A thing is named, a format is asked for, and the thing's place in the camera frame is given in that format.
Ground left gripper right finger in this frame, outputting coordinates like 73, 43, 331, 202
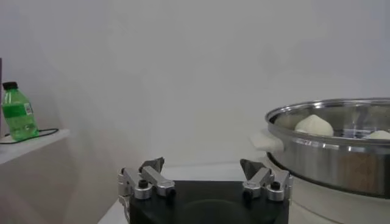
239, 158, 294, 202

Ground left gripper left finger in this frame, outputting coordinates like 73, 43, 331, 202
117, 156, 177, 201

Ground white steamed baozi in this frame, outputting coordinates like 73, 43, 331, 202
362, 130, 390, 141
294, 114, 335, 137

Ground steel steamer pot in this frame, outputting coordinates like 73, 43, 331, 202
264, 155, 390, 224

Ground stainless steel steamer basket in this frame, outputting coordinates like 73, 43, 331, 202
249, 97, 390, 198

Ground white side table with bottle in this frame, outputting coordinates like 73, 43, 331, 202
0, 128, 71, 224

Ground green plastic bottle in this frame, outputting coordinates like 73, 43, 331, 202
1, 81, 40, 142

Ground black cable on side table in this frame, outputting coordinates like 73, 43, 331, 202
0, 127, 60, 145

